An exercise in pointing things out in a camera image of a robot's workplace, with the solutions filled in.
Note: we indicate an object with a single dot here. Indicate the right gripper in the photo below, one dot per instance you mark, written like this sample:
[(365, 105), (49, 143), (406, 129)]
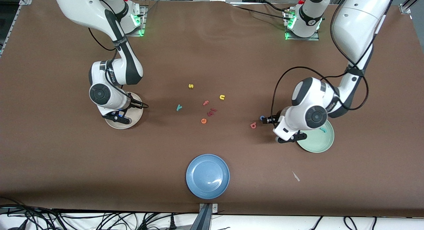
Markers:
[(135, 104)]

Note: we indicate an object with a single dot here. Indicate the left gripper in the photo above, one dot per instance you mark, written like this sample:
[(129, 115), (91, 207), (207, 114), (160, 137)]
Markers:
[(273, 119)]

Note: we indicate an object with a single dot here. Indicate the pink red foam letter a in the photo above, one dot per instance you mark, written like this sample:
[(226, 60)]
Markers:
[(253, 125)]

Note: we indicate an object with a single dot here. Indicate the teal foam letter y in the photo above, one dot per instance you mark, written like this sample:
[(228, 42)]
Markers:
[(179, 107)]

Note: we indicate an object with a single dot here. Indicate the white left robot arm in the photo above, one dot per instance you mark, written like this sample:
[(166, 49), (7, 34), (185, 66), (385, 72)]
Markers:
[(357, 24)]

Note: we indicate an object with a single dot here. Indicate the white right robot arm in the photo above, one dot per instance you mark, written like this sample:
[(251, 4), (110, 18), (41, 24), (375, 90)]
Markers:
[(82, 8)]

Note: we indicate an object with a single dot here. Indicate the beige brown plate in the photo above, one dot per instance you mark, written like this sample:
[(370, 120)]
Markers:
[(134, 119)]

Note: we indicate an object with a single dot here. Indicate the light green plate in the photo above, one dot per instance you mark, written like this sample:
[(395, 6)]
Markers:
[(318, 142)]

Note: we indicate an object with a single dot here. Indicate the white paper scrap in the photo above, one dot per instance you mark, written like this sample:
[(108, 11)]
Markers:
[(295, 176)]

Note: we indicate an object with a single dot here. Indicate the pink foam letter f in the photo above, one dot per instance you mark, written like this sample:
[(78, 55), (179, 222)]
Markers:
[(206, 103)]

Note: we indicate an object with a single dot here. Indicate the blue plate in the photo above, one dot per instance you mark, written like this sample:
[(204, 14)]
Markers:
[(207, 176)]

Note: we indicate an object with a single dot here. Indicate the brown paper table cover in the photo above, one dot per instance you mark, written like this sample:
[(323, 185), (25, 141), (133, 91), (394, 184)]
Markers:
[(212, 51)]

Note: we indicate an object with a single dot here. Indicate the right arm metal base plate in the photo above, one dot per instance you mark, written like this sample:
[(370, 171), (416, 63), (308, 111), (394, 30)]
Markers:
[(134, 34)]

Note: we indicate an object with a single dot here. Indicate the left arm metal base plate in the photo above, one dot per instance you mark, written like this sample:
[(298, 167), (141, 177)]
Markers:
[(298, 38)]

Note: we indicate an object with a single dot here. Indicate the aluminium bracket profile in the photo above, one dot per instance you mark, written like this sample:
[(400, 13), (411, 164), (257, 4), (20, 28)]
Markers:
[(207, 216)]

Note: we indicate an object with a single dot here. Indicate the aluminium frame profile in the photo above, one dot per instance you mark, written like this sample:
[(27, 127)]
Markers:
[(26, 0), (405, 7)]

